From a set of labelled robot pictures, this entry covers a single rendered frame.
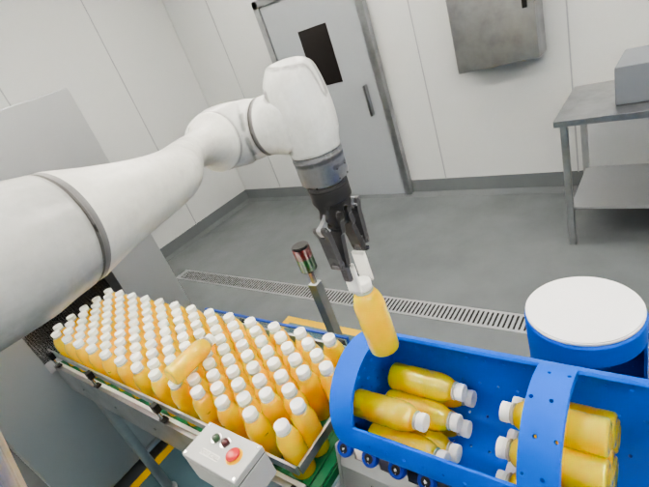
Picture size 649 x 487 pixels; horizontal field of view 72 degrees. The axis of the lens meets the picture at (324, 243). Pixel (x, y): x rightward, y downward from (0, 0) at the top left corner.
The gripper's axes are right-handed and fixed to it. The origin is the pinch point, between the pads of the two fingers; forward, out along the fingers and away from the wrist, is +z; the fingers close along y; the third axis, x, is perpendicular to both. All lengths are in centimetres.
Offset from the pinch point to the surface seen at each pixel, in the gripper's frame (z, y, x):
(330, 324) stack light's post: 53, 34, 50
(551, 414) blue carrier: 22.0, -4.8, -34.7
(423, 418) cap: 33.2, -5.7, -9.3
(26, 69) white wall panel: -87, 147, 435
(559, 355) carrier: 46, 32, -28
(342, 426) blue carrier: 32.7, -14.0, 6.6
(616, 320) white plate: 41, 42, -39
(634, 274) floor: 144, 204, -30
